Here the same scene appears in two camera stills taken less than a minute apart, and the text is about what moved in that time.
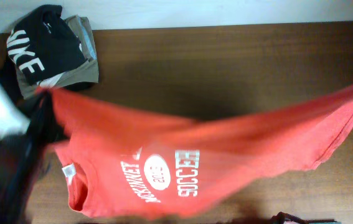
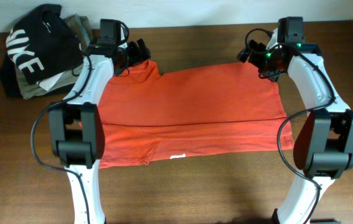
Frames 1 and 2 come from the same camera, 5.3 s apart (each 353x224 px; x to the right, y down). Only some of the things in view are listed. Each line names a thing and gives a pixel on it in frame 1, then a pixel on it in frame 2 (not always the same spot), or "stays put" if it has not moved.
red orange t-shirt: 120,162 to 218,110
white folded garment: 51,82 stays put
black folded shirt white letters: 44,45 stays put
